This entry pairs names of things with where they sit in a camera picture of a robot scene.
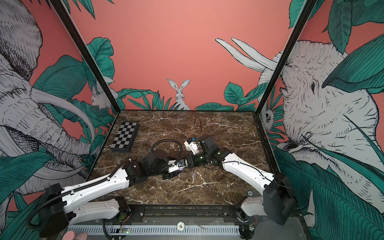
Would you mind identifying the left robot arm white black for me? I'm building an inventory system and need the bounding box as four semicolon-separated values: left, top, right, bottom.
25;147;192;238

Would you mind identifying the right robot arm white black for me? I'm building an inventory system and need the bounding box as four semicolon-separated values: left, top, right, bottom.
184;135;297;225

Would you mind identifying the black white checkerboard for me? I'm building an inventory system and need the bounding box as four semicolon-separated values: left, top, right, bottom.
111;122;140;153

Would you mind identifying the pink round object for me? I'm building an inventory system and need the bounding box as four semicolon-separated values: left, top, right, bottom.
62;231;88;240

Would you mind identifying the poker chip on duct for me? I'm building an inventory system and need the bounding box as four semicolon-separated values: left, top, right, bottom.
177;222;186;232

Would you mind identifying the black mounting rail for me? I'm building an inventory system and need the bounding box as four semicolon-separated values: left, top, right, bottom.
59;204;301;224

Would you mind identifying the white slotted cable duct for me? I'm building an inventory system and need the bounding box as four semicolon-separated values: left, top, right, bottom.
64;224;241;237

